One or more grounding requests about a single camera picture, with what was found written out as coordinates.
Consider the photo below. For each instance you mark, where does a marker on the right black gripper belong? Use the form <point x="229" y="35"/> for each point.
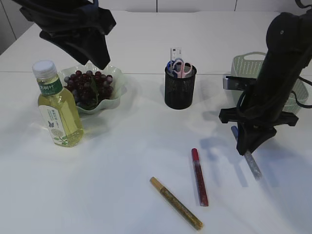
<point x="289" y="43"/>

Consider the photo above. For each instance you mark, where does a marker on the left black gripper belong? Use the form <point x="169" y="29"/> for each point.
<point x="68" y="25"/>

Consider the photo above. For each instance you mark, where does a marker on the silver glitter pen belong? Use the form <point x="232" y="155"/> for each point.
<point x="249" y="158"/>

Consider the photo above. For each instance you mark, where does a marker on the purple artificial grape bunch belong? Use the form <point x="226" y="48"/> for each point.
<point x="89" y="88"/>

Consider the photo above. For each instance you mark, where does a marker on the yellow tea bottle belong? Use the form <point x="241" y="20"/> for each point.
<point x="57" y="106"/>

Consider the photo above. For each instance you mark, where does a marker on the red glitter pen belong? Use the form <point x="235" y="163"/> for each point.
<point x="202" y="193"/>

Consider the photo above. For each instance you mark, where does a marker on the blue scissors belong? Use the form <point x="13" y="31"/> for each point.
<point x="171" y="68"/>

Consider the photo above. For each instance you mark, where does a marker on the clear plastic ruler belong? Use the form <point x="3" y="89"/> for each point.
<point x="175" y="53"/>

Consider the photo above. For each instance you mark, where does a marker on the pink purple scissors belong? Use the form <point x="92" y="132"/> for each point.
<point x="181" y="69"/>

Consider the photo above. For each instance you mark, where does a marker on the gold glitter pen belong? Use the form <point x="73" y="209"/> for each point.
<point x="177" y="205"/>

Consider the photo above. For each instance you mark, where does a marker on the green translucent wavy plate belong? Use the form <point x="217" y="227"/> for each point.
<point x="118" y="84"/>

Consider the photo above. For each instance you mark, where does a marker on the green plastic basket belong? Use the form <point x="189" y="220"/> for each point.
<point x="249" y="65"/>

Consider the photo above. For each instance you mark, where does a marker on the black mesh pen holder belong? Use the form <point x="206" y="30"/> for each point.
<point x="178" y="92"/>

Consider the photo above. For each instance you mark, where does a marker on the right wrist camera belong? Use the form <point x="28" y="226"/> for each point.
<point x="237" y="83"/>

